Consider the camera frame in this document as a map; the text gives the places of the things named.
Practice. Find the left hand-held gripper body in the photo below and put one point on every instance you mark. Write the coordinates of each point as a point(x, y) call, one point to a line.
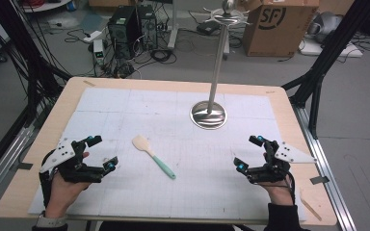
point(77, 170)

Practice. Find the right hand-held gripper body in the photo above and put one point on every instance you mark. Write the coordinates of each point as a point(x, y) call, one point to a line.
point(271, 170)

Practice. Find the metal utensil stand with hooks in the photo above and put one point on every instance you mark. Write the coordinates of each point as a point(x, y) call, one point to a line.
point(216, 64)

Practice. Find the person's right hand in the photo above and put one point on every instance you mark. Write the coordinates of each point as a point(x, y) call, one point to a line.
point(281, 192)

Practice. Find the person's left hand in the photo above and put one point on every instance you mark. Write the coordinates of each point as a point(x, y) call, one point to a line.
point(62, 195)

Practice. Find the black tape piece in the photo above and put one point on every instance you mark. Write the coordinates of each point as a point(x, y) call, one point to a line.
point(24, 166)
point(319, 180)

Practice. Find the thin wooden stick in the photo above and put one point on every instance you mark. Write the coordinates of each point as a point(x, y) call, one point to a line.
point(310, 207)

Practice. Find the grey wristwatch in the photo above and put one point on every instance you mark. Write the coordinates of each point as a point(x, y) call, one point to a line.
point(49, 220)

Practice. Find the white grid mat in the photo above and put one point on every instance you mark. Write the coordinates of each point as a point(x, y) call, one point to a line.
point(173, 199)

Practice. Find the person's dark clothing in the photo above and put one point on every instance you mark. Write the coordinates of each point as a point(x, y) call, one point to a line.
point(163, 227)

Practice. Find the small white device green display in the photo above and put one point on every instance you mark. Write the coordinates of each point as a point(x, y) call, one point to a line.
point(98, 51)

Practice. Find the white power strip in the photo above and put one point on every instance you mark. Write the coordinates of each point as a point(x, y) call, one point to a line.
point(92, 36)

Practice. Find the white flat board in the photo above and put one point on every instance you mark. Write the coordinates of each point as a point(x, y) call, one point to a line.
point(314, 48)

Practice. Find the large black computer tower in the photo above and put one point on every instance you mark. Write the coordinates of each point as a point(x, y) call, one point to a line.
point(123, 32)

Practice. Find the cardboard box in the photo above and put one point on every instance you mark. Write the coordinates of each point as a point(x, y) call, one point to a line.
point(279, 29)

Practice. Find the black power adapter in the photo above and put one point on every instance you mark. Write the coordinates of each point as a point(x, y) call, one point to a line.
point(208, 27)

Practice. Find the slim black computer tower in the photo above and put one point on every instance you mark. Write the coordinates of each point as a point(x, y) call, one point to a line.
point(148, 27)

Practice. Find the grey bag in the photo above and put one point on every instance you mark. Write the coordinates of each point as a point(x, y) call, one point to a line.
point(326, 25)

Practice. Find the round white table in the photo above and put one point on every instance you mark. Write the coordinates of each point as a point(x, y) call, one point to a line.
point(45, 5)

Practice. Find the aluminium rail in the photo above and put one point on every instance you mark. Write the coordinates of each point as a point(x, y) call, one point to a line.
point(324, 166)
point(3, 166)

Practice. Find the black frame post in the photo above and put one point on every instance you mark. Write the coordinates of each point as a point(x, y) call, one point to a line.
point(330, 51)

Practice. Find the white stand post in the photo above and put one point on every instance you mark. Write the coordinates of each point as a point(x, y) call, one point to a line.
point(173, 25)

